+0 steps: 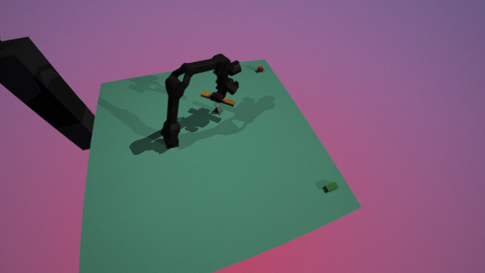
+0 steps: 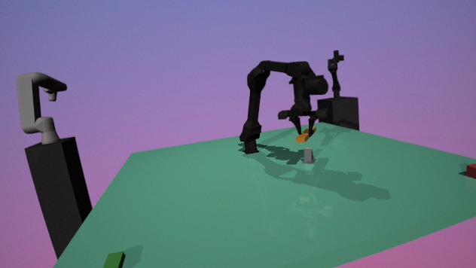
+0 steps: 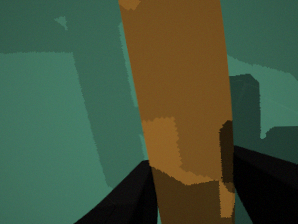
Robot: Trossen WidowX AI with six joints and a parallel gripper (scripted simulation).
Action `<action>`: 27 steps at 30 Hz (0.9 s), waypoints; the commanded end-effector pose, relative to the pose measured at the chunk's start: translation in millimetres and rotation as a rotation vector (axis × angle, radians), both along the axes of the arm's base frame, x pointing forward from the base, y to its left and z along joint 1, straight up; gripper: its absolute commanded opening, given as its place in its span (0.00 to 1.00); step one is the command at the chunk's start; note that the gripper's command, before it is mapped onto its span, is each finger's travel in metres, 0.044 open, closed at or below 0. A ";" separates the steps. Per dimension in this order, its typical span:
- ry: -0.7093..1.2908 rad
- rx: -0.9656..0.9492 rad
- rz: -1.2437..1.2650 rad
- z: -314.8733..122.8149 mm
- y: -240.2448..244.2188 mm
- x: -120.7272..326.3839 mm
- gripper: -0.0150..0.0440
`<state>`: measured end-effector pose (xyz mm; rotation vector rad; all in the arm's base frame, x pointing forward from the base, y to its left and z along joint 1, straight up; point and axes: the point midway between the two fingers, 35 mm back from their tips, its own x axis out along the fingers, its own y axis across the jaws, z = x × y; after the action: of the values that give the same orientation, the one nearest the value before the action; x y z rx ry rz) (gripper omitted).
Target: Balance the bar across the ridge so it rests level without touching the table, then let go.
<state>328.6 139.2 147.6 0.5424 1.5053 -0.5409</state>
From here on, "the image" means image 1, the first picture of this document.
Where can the orange bar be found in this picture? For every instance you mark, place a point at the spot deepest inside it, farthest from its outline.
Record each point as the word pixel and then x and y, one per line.
pixel 225 100

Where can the green block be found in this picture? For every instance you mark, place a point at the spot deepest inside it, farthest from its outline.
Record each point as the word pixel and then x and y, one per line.
pixel 331 187

